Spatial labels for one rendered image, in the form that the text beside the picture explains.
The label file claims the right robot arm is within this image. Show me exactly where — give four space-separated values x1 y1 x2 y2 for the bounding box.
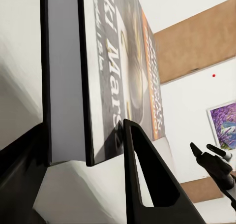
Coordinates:
190 142 236 210

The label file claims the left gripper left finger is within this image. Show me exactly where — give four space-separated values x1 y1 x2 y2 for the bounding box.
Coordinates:
0 123 48 224

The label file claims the hardback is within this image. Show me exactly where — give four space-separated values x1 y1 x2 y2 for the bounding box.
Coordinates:
40 0 166 167

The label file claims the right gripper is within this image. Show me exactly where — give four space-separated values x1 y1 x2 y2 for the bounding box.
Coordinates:
190 142 232 184

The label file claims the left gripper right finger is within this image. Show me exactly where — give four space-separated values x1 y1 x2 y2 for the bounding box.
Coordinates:
123 119 206 224

